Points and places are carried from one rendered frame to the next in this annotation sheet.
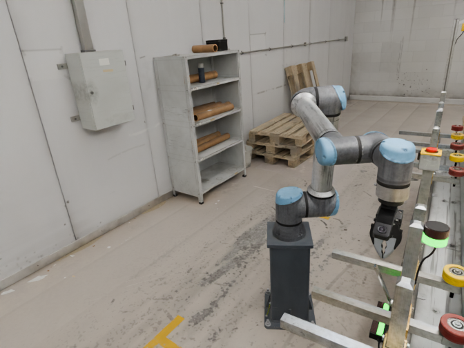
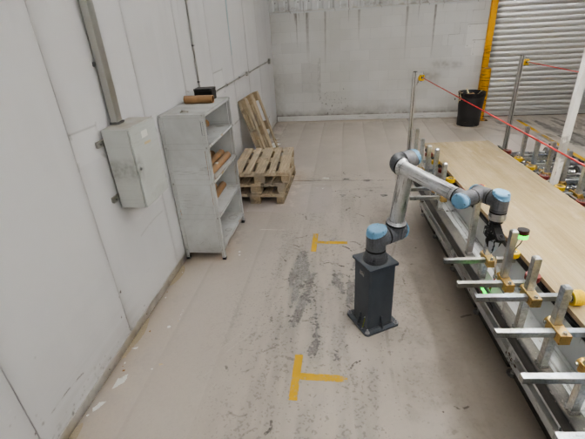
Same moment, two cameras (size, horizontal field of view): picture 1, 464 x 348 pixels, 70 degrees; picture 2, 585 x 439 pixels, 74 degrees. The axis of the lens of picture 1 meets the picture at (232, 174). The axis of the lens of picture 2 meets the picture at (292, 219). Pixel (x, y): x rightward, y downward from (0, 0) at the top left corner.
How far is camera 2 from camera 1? 157 cm
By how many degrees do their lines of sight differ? 27
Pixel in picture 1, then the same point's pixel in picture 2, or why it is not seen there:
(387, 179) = (500, 211)
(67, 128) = (110, 212)
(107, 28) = (123, 93)
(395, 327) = (533, 279)
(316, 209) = (397, 236)
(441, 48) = (353, 69)
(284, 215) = (378, 246)
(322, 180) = (401, 214)
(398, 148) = (506, 194)
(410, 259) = (511, 249)
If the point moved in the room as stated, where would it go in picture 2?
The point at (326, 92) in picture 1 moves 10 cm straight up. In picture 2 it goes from (411, 156) to (413, 140)
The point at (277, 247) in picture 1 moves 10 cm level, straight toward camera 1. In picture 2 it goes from (377, 271) to (385, 278)
